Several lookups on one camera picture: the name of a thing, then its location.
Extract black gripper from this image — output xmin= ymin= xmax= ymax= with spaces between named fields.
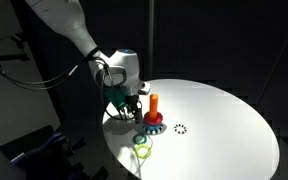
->
xmin=124 ymin=95 xmax=143 ymax=124

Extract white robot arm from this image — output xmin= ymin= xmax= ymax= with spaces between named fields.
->
xmin=25 ymin=0 xmax=151 ymax=124

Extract red gear ring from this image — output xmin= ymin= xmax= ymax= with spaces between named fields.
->
xmin=143 ymin=111 xmax=164 ymax=127

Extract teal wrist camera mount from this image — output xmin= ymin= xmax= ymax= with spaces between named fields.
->
xmin=104 ymin=88 xmax=126 ymax=108

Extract blue gear ring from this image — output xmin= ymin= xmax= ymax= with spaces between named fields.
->
xmin=143 ymin=121 xmax=166 ymax=133

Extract orange ring holder peg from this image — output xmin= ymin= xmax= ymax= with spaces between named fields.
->
xmin=149 ymin=94 xmax=159 ymax=120

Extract dark green gear ring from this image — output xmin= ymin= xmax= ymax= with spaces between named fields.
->
xmin=132 ymin=133 xmax=148 ymax=145

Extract large black-white striped ring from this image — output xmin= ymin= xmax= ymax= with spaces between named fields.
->
xmin=141 ymin=122 xmax=168 ymax=136

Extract yellow-green gear ring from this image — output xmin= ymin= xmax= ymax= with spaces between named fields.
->
xmin=134 ymin=144 xmax=153 ymax=160

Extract small black-white striped ring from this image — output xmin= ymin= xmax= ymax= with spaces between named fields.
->
xmin=173 ymin=123 xmax=188 ymax=135

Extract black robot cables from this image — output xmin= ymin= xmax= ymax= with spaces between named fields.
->
xmin=0 ymin=49 xmax=125 ymax=122

